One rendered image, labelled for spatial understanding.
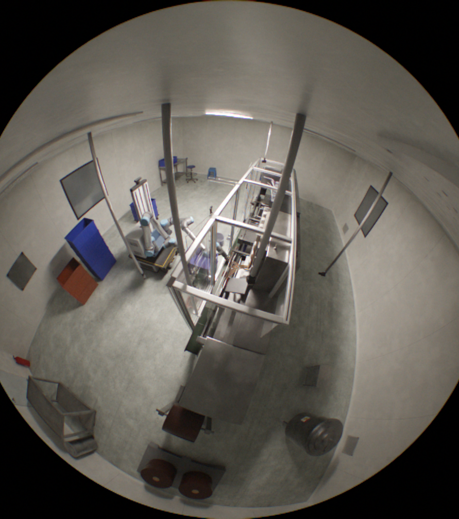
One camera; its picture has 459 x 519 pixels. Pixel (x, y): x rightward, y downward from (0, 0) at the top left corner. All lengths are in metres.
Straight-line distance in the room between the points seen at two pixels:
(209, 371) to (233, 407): 0.40
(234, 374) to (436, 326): 2.82
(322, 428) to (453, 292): 2.43
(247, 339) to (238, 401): 0.60
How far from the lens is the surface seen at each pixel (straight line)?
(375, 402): 3.50
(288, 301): 1.05
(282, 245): 1.44
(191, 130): 7.45
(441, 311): 3.01
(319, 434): 2.31
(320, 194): 7.08
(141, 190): 2.61
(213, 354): 1.49
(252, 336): 1.54
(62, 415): 2.91
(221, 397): 1.51
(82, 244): 3.34
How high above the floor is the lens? 2.64
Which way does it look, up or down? 51 degrees down
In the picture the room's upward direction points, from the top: 8 degrees clockwise
